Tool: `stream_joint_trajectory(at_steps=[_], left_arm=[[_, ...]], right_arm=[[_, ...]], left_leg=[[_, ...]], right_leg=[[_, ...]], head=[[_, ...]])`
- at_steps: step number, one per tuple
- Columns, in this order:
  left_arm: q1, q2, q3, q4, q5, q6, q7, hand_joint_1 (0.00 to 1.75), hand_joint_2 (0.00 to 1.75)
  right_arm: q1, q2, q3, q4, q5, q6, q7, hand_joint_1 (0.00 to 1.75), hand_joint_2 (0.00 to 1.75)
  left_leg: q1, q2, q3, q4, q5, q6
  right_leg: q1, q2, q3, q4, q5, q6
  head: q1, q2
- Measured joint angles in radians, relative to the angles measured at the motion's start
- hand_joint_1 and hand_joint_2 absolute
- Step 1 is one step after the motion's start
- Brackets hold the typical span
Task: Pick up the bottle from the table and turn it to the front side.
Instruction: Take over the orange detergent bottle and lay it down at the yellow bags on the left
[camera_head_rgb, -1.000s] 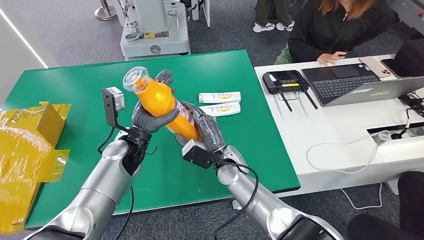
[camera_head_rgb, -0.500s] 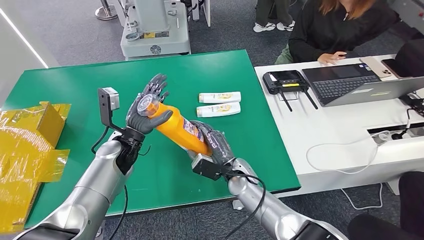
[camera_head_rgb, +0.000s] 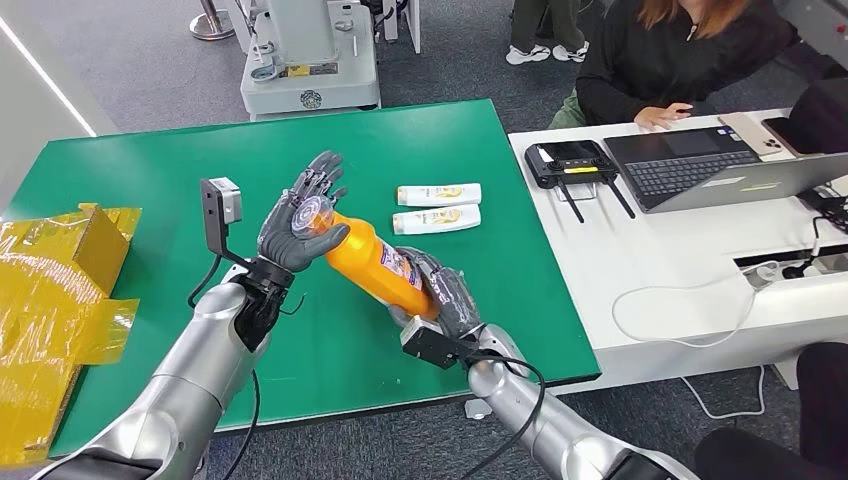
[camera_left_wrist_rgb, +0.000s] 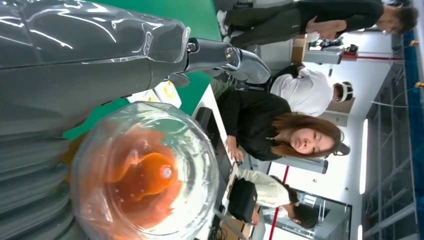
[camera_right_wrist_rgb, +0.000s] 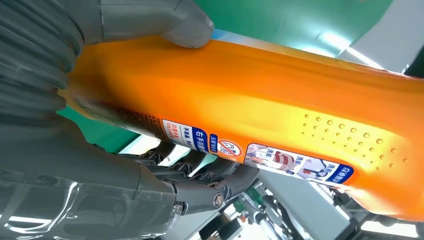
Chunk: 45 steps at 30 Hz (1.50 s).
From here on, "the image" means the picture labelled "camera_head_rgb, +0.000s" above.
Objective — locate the orange detergent bottle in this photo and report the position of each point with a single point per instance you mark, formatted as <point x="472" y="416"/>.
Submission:
<point x="364" y="265"/>

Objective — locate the black bag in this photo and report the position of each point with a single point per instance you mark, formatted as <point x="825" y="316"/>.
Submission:
<point x="821" y="118"/>

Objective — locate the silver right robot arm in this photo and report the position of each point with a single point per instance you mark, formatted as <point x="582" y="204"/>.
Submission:
<point x="550" y="430"/>

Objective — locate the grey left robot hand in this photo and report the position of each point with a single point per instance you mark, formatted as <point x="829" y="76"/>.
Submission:
<point x="285" y="242"/>

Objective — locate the seated person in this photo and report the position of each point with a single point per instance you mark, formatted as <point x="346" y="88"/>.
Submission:
<point x="649" y="60"/>

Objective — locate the black remote controller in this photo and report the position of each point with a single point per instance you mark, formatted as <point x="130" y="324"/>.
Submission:
<point x="570" y="164"/>

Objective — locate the white table foot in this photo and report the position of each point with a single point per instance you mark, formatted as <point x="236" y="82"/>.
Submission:
<point x="478" y="409"/>

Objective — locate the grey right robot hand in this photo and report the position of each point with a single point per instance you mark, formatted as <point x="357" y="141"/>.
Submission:
<point x="457" y="298"/>

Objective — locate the person's right hand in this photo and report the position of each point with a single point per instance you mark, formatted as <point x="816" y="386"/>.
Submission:
<point x="659" y="117"/>

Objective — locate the grey laptop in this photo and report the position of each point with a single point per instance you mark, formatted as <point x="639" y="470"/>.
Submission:
<point x="689" y="167"/>

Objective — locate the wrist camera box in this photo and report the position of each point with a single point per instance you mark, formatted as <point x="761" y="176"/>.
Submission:
<point x="430" y="344"/>
<point x="222" y="205"/>

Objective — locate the white machine base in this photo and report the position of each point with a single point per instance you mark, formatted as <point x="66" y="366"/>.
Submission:
<point x="311" y="73"/>

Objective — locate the beige smartphone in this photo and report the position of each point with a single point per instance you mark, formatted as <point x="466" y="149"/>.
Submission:
<point x="748" y="132"/>

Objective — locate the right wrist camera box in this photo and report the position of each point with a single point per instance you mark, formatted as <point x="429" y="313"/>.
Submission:
<point x="430" y="344"/>

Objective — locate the yellow cardboard box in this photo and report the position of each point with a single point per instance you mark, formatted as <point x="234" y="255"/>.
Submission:
<point x="46" y="311"/>

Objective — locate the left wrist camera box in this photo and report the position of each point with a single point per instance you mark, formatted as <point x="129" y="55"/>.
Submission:
<point x="222" y="205"/>

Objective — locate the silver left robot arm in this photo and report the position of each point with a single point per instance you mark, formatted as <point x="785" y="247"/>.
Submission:
<point x="192" y="371"/>

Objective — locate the black chair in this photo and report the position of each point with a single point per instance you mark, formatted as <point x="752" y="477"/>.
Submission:
<point x="821" y="411"/>

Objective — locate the white power adapter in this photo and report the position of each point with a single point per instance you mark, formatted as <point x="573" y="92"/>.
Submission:
<point x="762" y="272"/>

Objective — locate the metal stanchion base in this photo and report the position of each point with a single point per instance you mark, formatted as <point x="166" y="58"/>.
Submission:
<point x="212" y="28"/>

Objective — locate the white shampoo bottle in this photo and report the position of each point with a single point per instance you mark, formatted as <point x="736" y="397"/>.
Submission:
<point x="417" y="222"/>
<point x="424" y="195"/>

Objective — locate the standing person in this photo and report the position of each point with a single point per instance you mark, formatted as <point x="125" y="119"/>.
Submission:
<point x="536" y="26"/>

